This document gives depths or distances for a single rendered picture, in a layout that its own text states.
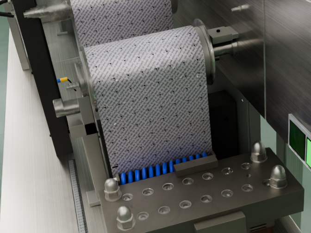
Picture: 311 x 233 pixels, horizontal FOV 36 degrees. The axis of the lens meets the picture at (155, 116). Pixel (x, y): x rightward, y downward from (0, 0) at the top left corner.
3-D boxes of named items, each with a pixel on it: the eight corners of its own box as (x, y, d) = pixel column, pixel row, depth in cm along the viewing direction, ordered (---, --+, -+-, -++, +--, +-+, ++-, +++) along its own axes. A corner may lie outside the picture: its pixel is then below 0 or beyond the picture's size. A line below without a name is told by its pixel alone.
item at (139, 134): (113, 178, 109) (97, 108, 100) (211, 153, 113) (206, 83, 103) (113, 180, 109) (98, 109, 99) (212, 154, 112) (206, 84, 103)
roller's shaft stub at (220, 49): (202, 57, 109) (200, 39, 107) (231, 51, 110) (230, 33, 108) (208, 64, 105) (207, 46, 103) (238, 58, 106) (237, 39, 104)
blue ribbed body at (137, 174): (120, 182, 109) (117, 170, 108) (210, 159, 112) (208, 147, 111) (122, 192, 106) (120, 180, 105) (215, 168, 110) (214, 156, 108)
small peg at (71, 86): (65, 82, 100) (65, 85, 99) (78, 80, 101) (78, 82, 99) (66, 88, 101) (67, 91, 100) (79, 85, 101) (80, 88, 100)
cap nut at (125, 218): (115, 220, 96) (111, 203, 94) (133, 216, 96) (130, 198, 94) (119, 233, 93) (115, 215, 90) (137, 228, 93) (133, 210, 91)
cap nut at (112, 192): (103, 193, 104) (99, 176, 101) (120, 188, 104) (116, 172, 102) (106, 203, 101) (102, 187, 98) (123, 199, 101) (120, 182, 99)
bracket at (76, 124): (85, 195, 124) (58, 91, 109) (109, 189, 125) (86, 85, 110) (88, 208, 120) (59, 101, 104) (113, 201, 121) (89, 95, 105)
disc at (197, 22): (194, 69, 116) (188, 10, 108) (196, 69, 116) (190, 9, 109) (215, 96, 103) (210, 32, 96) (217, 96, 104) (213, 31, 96)
